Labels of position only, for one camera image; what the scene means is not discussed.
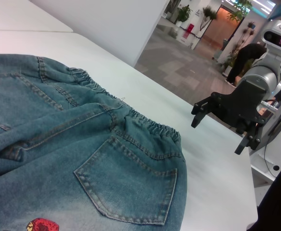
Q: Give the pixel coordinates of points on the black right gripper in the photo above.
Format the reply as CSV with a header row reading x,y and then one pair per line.
x,y
244,106

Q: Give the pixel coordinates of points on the blue denim shorts with embroidery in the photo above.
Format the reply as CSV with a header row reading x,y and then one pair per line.
x,y
82,144

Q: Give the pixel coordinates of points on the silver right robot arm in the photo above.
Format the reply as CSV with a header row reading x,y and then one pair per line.
x,y
263,72

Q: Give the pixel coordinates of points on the low potted plant white planter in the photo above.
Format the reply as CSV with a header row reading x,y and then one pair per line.
x,y
232,60

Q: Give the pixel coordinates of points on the person in black clothes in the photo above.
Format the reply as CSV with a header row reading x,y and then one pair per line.
x,y
248,51

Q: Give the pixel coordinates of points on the orange wooden door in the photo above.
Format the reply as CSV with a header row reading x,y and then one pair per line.
x,y
224,29

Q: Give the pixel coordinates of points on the black robot torso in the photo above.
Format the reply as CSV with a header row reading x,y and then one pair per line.
x,y
280,204

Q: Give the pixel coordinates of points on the red floor sign stand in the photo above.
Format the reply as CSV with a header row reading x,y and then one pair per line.
x,y
189,30

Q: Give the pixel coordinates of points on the spiky potted plant tall stem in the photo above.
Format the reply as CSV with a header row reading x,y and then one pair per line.
x,y
208,14

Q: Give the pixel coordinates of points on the tall leafy green tree plant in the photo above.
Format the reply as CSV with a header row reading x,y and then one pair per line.
x,y
241,9

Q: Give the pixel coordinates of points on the bushy potted plant white pot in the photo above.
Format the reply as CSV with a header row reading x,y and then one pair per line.
x,y
184,13

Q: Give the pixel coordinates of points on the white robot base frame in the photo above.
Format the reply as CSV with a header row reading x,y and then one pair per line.
x,y
263,168

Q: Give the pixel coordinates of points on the small wall shelf plants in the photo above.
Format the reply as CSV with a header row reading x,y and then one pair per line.
x,y
248,31

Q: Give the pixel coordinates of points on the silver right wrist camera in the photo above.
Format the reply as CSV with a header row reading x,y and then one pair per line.
x,y
280,36

